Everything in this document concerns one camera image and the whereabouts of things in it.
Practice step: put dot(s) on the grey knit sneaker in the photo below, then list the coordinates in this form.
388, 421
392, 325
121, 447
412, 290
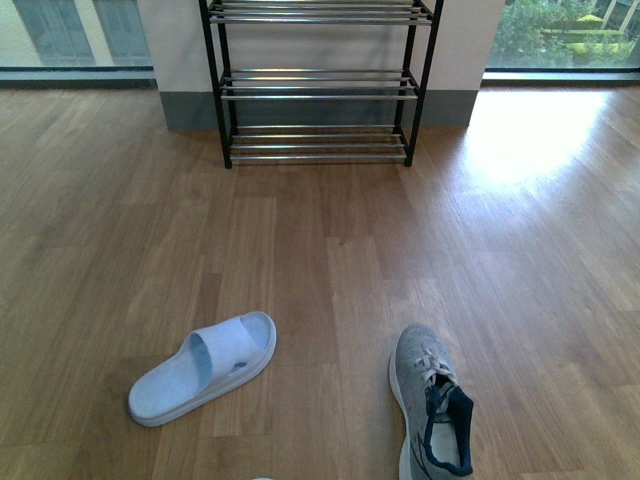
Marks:
437, 413

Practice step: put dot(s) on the light blue slide slipper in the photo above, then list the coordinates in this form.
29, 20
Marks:
211, 362

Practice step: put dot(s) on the black metal shoe rack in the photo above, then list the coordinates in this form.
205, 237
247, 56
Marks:
319, 82

